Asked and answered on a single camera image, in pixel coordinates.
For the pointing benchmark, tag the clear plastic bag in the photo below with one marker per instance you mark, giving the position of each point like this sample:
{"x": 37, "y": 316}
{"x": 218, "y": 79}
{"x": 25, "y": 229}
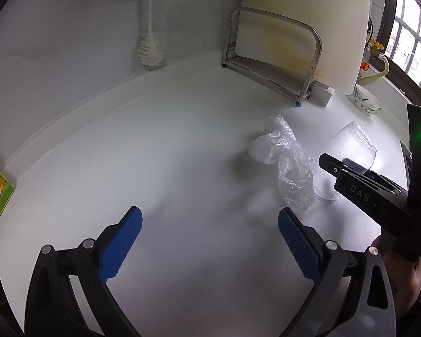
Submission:
{"x": 294, "y": 175}

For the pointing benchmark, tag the clear plastic jar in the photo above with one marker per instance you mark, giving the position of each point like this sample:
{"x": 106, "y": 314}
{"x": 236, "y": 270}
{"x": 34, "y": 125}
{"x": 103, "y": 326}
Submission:
{"x": 351, "y": 144}

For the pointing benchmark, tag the window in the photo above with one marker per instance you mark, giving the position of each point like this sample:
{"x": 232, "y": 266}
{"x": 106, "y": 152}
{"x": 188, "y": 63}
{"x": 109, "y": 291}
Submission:
{"x": 410, "y": 35}

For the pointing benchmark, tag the white cutting board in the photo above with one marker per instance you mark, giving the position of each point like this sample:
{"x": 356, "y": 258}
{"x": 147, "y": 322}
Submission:
{"x": 301, "y": 0}

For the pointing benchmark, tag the person's right hand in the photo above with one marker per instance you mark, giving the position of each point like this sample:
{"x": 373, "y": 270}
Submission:
{"x": 403, "y": 277}

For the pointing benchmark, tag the metal cutting board rack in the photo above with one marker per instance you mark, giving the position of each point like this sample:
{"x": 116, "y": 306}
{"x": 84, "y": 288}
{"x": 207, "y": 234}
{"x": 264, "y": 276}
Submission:
{"x": 266, "y": 77}

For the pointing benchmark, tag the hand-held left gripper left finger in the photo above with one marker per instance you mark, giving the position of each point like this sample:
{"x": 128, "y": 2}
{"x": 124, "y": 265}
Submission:
{"x": 121, "y": 245}

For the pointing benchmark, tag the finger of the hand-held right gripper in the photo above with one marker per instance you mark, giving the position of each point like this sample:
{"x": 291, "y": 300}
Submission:
{"x": 358, "y": 191}
{"x": 331, "y": 165}

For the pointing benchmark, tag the white device orange knob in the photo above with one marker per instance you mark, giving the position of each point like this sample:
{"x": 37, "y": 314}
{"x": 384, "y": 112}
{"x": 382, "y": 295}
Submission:
{"x": 365, "y": 67}

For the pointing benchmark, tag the white patterned bowl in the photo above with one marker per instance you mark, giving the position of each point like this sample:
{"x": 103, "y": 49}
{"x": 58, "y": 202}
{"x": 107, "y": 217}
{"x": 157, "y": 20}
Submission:
{"x": 366, "y": 104}

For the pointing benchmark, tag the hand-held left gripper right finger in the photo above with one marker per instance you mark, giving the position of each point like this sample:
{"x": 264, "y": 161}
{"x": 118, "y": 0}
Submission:
{"x": 298, "y": 245}

